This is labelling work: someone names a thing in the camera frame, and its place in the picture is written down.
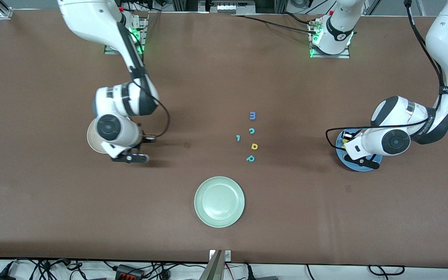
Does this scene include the blue plate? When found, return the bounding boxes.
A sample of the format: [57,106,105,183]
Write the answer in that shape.
[335,128,383,172]

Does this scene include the beige brown plate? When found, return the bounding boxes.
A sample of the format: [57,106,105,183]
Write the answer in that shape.
[87,117,112,154]

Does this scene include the pale green plate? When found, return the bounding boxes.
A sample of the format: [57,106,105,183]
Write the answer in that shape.
[194,176,245,228]

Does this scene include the black orange power strip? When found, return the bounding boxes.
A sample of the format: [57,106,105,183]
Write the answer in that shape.
[114,264,145,280]

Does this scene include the metal control box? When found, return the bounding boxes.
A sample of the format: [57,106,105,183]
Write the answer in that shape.
[207,0,256,15]

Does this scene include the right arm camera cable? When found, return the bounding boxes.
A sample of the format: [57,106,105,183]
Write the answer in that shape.
[146,97,170,139]

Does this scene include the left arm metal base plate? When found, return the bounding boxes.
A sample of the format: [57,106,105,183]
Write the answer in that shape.
[310,17,351,59]

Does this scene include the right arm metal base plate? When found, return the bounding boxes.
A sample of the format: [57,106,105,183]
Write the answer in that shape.
[104,16,147,55]

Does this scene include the long black table cable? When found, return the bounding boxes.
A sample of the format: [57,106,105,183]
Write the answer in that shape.
[230,14,320,35]

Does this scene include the white metal bracket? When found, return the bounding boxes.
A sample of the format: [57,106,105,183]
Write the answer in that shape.
[209,250,232,262]

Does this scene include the aluminium profile post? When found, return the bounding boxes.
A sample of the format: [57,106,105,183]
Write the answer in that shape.
[200,250,224,280]

